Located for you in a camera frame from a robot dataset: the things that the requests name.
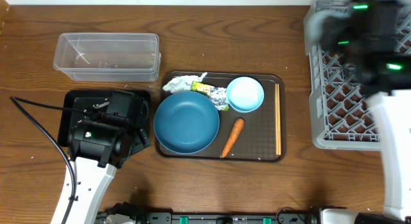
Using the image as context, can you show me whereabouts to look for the dark blue plate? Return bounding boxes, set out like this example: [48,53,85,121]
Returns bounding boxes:
[153,91,220,155]

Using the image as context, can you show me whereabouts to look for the light blue bowl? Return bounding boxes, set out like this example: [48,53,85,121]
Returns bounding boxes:
[226,76,265,113]

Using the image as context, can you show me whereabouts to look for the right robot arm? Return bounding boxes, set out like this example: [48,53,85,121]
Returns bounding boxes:
[304,0,410,223]

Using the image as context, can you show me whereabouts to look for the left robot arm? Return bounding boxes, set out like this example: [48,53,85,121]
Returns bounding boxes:
[51,90,150,223]

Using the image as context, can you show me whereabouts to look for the grey dishwasher rack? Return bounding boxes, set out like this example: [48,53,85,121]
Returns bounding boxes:
[304,0,410,151]

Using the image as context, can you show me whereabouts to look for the black plastic bin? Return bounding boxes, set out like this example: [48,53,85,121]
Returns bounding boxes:
[57,90,150,147]

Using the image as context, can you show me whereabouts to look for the crumpled white paper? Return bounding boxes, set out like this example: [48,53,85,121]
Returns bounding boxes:
[162,72,207,94]

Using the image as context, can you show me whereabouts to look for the clear plastic bin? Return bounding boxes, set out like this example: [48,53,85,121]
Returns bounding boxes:
[53,33,161,82]

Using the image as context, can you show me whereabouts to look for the green foil snack wrapper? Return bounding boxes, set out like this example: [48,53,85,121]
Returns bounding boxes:
[191,82,229,111]

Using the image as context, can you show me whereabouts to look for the orange carrot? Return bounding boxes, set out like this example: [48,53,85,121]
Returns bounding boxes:
[222,118,245,158]

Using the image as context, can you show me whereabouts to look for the dark brown serving tray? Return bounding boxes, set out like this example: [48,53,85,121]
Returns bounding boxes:
[155,74,287,163]

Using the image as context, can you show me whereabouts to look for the left wooden chopstick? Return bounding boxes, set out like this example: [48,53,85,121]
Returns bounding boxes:
[275,84,281,155]

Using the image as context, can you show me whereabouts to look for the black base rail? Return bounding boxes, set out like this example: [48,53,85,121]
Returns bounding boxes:
[95,211,320,224]

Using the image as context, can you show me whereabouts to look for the left black cable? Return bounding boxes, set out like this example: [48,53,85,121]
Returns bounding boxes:
[9,95,97,224]

